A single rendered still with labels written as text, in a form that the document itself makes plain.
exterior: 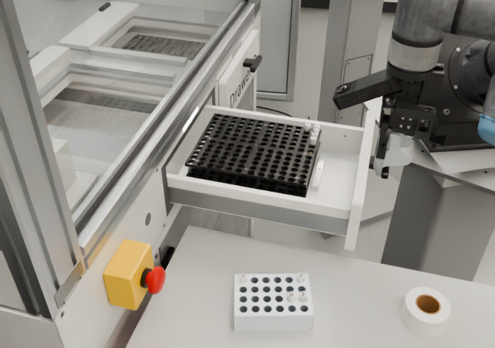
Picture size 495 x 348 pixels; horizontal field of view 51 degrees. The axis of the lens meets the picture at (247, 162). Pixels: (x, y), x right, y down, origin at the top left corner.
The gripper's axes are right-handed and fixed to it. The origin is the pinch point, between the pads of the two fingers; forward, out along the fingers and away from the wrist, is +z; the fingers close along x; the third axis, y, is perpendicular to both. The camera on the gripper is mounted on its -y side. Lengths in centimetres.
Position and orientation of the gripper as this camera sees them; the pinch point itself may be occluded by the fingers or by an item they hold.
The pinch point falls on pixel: (376, 162)
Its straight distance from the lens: 96.5
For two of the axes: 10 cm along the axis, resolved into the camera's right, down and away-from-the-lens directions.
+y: 9.7, 1.7, -2.0
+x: 2.6, -5.9, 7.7
